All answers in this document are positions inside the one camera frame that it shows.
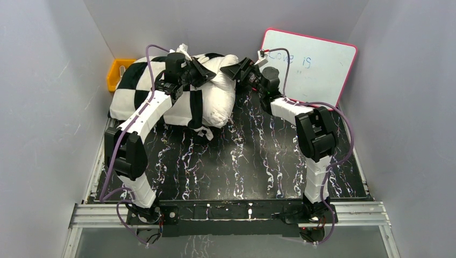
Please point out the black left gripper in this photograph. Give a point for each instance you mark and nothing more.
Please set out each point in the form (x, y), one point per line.
(194, 71)

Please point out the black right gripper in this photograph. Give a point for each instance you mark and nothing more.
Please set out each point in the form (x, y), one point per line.
(234, 71)

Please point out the white pillow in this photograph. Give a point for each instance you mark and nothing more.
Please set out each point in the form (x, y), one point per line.
(210, 104)

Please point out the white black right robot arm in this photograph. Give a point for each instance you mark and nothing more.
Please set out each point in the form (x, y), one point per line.
(316, 136)

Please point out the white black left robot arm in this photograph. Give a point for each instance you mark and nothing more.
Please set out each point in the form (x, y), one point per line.
(126, 142)

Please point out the white object in bin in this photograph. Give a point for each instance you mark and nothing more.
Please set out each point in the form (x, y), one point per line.
(122, 70)

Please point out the pink framed whiteboard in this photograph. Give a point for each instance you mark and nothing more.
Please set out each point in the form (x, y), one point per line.
(311, 69)

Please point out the yellow plastic bin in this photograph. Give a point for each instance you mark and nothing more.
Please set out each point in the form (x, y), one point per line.
(113, 77)

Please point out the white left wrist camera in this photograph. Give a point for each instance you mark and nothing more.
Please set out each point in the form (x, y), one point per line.
(183, 49)

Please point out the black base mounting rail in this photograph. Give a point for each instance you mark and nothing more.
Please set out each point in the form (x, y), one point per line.
(234, 217)

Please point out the aluminium frame rail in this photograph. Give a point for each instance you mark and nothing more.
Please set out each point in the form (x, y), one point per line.
(350, 214)

